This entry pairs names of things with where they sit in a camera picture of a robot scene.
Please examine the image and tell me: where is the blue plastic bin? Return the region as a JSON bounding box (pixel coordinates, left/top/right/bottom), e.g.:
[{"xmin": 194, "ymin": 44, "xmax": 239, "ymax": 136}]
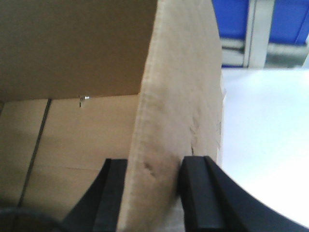
[{"xmin": 212, "ymin": 0, "xmax": 309, "ymax": 45}]

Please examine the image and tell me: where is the black cable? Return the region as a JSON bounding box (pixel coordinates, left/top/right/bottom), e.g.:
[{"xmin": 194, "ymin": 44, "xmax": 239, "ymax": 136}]
[{"xmin": 0, "ymin": 206, "xmax": 68, "ymax": 232}]

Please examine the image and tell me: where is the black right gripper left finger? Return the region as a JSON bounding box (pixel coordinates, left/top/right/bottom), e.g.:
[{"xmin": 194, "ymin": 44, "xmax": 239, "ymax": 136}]
[{"xmin": 62, "ymin": 159, "xmax": 127, "ymax": 232}]

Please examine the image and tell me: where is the brown cardboard box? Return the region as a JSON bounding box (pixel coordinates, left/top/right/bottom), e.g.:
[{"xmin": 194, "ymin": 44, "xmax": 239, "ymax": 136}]
[{"xmin": 0, "ymin": 0, "xmax": 223, "ymax": 232}]

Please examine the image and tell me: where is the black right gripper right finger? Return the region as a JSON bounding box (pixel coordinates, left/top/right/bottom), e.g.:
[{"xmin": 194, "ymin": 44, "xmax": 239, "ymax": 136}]
[{"xmin": 178, "ymin": 156, "xmax": 308, "ymax": 232}]

